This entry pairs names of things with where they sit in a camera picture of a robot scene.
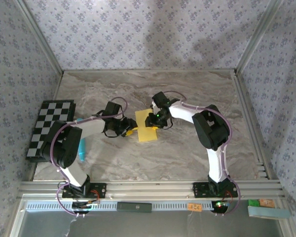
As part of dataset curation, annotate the aluminium side rail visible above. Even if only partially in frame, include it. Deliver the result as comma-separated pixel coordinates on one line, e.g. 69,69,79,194
232,70,279,181

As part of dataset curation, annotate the orange-brown card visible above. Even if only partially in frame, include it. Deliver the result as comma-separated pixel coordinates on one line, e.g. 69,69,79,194
259,198,276,208

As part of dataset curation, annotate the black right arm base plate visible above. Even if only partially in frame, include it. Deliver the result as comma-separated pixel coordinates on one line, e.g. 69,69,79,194
192,182,239,198

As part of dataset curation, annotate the light blue tube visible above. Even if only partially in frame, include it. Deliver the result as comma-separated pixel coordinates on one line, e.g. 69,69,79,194
75,117,87,163

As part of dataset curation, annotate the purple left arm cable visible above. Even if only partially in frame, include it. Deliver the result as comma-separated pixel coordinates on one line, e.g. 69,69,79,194
50,96,128,218

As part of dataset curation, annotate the aluminium mounting rail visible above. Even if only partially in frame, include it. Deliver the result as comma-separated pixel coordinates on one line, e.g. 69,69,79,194
17,179,286,198

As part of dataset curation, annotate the dark rectangular device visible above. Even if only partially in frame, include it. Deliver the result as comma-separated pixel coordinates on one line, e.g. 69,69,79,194
116,201,153,213

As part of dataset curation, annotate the aluminium frame post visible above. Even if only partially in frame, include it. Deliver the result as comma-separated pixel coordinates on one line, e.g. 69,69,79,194
235,0,285,75
14,0,65,75

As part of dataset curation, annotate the black and grey checkerboard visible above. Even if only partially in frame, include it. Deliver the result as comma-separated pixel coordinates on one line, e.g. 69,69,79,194
25,99,76,163

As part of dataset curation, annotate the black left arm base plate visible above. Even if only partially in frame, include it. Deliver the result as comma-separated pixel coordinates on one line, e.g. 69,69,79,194
62,182,107,199

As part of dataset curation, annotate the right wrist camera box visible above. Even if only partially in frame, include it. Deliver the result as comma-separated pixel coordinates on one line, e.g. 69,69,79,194
151,91,173,110

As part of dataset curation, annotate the blue-grey block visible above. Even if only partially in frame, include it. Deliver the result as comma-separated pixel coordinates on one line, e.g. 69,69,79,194
247,205,292,220

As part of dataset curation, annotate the grey slotted cable duct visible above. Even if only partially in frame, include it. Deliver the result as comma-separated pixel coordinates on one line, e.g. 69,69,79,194
25,200,250,212

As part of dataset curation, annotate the grey metal tray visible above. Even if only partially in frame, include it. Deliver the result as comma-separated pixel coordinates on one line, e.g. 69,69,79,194
9,194,296,237

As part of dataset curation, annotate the orange label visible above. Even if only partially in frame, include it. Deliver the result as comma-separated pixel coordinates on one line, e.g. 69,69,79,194
187,202,203,212

